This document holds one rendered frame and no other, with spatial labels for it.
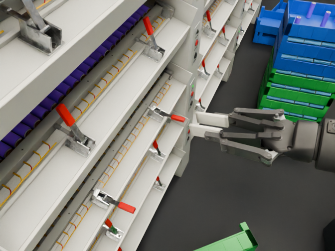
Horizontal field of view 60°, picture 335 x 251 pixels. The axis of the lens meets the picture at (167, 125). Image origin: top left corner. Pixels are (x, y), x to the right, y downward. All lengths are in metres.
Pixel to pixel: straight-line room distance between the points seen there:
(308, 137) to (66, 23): 0.41
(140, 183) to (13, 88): 0.62
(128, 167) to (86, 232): 0.17
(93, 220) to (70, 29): 0.40
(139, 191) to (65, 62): 0.57
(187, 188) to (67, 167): 0.86
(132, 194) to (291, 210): 0.71
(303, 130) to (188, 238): 0.75
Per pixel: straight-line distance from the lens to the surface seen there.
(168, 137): 0.97
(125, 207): 0.61
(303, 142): 0.55
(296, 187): 1.39
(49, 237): 0.61
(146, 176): 0.89
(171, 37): 0.71
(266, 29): 2.06
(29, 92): 0.33
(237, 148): 0.55
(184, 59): 0.83
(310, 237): 1.30
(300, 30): 1.28
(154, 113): 0.76
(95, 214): 0.64
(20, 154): 0.46
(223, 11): 1.25
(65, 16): 0.40
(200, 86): 1.16
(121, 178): 0.67
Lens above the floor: 1.12
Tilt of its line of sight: 49 degrees down
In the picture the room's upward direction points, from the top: straight up
